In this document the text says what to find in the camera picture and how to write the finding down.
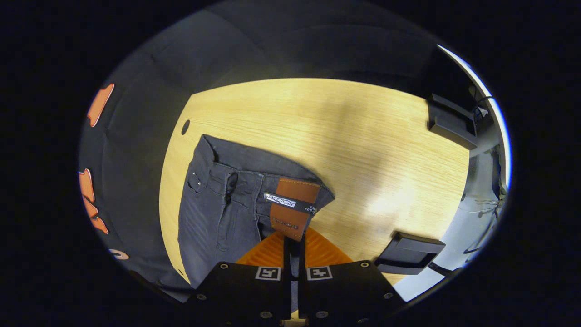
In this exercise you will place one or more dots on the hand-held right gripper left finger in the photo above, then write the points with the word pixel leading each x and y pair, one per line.
pixel 245 290

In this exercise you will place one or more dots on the black backdrop cloth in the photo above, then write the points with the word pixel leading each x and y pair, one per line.
pixel 136 159

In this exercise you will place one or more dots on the black rectangular pad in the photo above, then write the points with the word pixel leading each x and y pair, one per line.
pixel 408 254
pixel 449 125

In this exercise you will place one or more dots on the dark grey jeans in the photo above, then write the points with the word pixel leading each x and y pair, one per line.
pixel 236 213

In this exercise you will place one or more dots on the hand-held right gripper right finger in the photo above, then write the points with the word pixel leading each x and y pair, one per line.
pixel 345 290

